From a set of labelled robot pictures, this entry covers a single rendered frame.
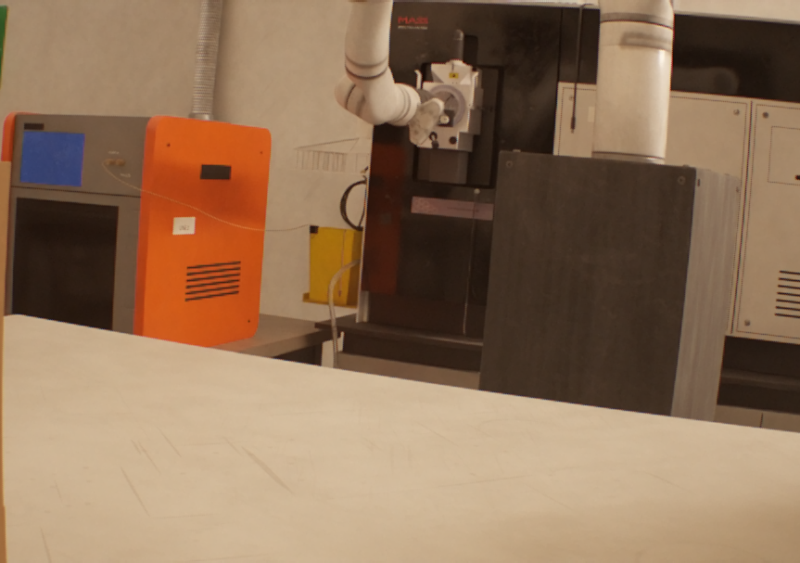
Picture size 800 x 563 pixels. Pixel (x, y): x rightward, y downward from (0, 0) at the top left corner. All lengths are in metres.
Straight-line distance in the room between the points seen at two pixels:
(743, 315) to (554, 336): 0.93
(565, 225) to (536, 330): 0.13
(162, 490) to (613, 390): 0.75
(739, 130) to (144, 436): 1.64
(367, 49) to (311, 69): 1.98
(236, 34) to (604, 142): 2.62
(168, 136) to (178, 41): 2.07
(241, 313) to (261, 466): 1.55
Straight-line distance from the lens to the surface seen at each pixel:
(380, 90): 1.72
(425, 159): 2.23
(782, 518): 0.58
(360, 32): 1.63
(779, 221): 2.09
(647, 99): 1.27
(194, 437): 0.63
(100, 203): 1.88
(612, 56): 1.28
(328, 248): 2.33
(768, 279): 2.10
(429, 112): 1.90
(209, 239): 1.99
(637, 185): 1.18
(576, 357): 1.21
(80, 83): 4.14
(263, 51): 3.71
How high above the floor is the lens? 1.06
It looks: 6 degrees down
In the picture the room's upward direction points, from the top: 5 degrees clockwise
